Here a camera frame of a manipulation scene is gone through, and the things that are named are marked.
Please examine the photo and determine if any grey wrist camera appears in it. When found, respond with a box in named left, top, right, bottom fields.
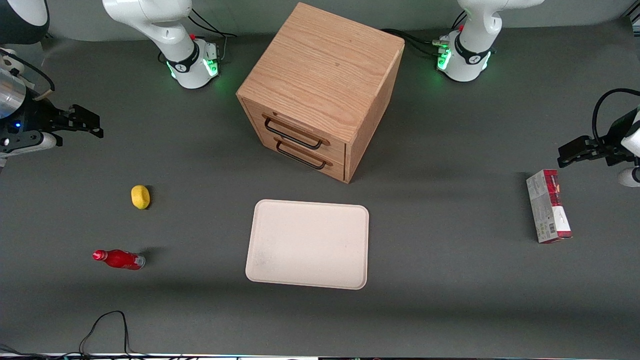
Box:
left=617, top=167, right=640, bottom=188
left=0, top=131, right=64, bottom=157

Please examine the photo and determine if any black arm base cable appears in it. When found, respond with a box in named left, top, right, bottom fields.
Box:
left=381, top=10, right=469, bottom=58
left=188, top=7, right=239, bottom=62

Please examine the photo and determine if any black drawer handle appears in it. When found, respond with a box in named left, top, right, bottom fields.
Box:
left=263, top=117, right=324, bottom=151
left=276, top=141, right=327, bottom=170

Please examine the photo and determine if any black cable at table edge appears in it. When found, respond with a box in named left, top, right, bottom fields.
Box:
left=0, top=310, right=151, bottom=359

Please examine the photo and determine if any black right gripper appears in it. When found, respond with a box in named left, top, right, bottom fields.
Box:
left=0, top=97, right=105, bottom=140

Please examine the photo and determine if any red coke bottle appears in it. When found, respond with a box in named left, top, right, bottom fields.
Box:
left=92, top=249, right=146, bottom=271

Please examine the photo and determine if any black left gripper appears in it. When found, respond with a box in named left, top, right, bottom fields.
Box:
left=557, top=112, right=640, bottom=169

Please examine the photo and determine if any black right arm base cable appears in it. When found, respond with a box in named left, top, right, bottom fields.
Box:
left=188, top=7, right=239, bottom=62

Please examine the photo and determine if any beige plastic tray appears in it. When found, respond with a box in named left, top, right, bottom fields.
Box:
left=245, top=199, right=370, bottom=290

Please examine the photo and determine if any grey and red carton box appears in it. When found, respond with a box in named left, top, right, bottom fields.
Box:
left=526, top=169, right=573, bottom=244

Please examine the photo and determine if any black left gripper cable loop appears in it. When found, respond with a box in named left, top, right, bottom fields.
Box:
left=592, top=88, right=640, bottom=147

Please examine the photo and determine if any black left arm base cable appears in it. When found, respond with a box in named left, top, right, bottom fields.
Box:
left=381, top=10, right=469, bottom=58

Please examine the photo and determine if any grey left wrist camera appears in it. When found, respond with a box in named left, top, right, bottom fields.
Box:
left=617, top=167, right=640, bottom=188

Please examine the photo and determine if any wooden drawer cabinet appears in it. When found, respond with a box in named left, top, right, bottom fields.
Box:
left=236, top=2, right=406, bottom=184

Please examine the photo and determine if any yellow lemon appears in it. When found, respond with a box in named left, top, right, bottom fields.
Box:
left=131, top=185, right=151, bottom=210

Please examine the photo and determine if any black right arm wrist cable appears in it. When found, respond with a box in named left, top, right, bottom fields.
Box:
left=0, top=47, right=56, bottom=102

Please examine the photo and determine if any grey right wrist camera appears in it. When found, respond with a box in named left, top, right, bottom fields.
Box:
left=0, top=131, right=64, bottom=157

